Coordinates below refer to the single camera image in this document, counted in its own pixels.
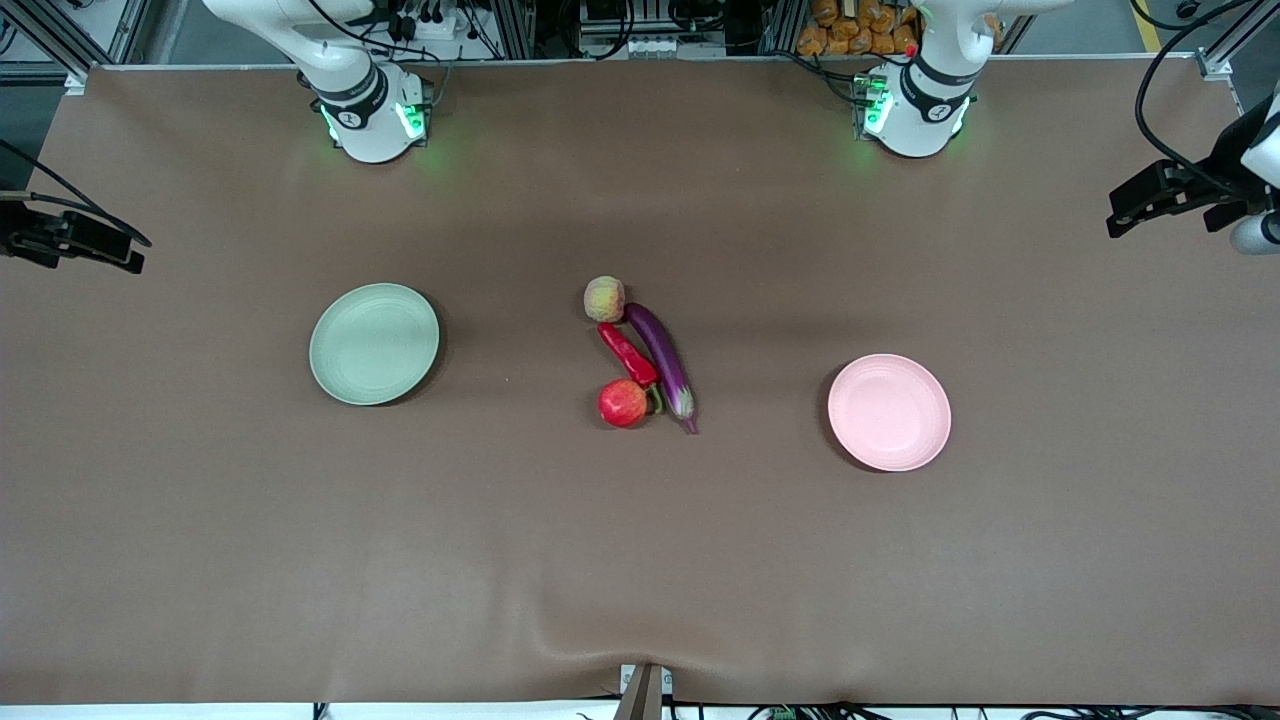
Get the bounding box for yellow-pink peach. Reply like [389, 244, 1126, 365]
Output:
[583, 276, 627, 324]

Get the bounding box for purple eggplant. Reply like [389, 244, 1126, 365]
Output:
[623, 302, 699, 435]

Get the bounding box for red chili pepper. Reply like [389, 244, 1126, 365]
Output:
[597, 322, 665, 415]

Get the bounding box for red apple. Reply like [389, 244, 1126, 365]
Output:
[598, 379, 649, 429]

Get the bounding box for green round plate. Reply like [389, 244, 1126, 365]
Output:
[308, 282, 441, 407]

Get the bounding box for bag of orange items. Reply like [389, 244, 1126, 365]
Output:
[797, 0, 919, 57]

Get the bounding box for pink round plate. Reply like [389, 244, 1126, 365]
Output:
[826, 353, 953, 473]

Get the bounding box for brown tablecloth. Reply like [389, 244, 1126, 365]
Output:
[0, 55, 1280, 706]

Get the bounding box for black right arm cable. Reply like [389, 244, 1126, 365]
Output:
[0, 138, 153, 248]

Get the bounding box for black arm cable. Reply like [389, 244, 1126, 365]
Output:
[1134, 0, 1280, 197]
[0, 138, 153, 248]

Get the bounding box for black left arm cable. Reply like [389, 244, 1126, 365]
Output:
[1134, 0, 1280, 197]

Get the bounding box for aluminium frame post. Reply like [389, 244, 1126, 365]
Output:
[1195, 0, 1280, 81]
[0, 0, 93, 91]

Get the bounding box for metal table bracket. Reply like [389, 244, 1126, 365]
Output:
[618, 663, 674, 720]

